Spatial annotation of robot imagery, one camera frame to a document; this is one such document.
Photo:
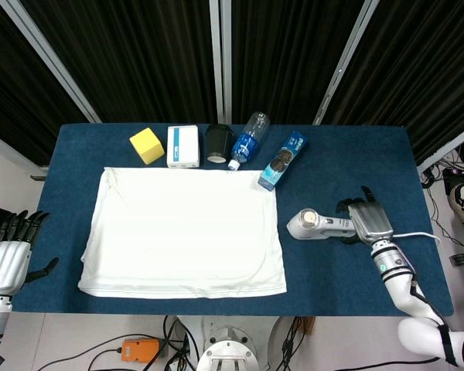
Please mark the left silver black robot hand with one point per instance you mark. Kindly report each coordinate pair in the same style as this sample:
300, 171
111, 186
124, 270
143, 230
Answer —
4, 263

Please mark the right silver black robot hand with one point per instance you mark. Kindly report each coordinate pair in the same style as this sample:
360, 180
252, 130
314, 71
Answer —
371, 222

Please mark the white hand-held iron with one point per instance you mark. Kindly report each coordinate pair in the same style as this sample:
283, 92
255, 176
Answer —
317, 229

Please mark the grey robot base column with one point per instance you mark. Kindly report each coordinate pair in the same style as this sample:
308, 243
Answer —
228, 348

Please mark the white cloth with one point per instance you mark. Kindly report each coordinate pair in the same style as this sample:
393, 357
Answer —
178, 232

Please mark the blue cookie box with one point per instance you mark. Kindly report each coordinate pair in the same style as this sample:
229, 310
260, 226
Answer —
282, 160

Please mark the clear blue-label water bottle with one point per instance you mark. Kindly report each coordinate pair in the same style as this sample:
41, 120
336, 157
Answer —
246, 145

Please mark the orange box on floor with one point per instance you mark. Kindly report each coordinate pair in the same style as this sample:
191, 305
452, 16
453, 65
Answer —
139, 351

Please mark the black paper cup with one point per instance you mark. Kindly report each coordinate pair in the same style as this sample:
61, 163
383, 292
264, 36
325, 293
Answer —
218, 141

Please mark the black curtain panel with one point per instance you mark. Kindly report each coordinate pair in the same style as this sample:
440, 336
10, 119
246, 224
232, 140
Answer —
139, 58
286, 58
429, 58
15, 77

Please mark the yellow foam cube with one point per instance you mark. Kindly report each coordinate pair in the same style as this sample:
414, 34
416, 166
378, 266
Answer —
147, 146

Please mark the white blue cardboard box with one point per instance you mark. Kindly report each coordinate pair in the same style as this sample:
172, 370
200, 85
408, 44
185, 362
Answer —
182, 148

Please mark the aluminium frame post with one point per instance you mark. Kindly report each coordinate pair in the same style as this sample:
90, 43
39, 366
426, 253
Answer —
448, 145
50, 58
220, 58
11, 148
346, 58

